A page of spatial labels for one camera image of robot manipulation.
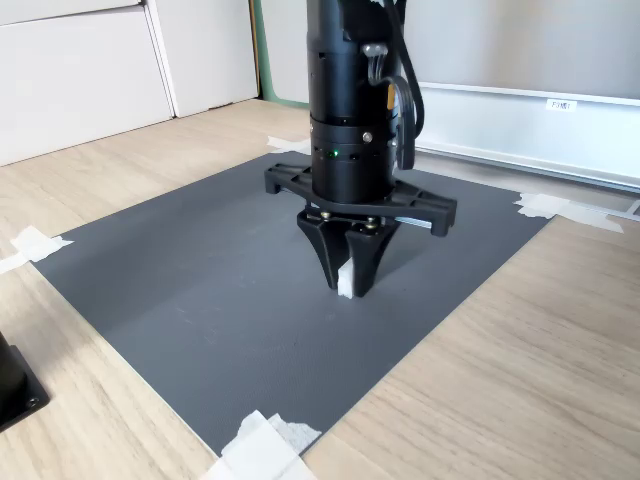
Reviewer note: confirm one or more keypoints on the dark grey mat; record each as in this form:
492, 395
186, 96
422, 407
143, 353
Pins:
225, 300

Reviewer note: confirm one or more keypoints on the white tape piece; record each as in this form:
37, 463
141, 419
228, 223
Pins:
35, 245
550, 207
287, 144
260, 450

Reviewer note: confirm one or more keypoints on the grey partition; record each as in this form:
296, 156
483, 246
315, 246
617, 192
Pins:
500, 40

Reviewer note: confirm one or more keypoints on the white cabinet panel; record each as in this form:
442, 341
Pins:
210, 50
75, 80

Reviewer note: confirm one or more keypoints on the black robot foot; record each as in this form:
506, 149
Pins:
15, 385

